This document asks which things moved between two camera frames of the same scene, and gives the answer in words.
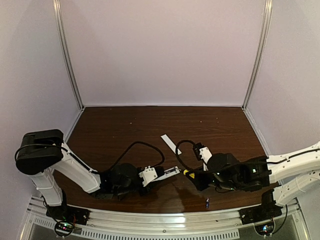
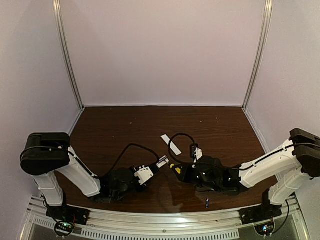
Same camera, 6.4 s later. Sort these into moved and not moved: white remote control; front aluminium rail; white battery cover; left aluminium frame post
Moved: white remote control
Not moved: white battery cover; left aluminium frame post; front aluminium rail
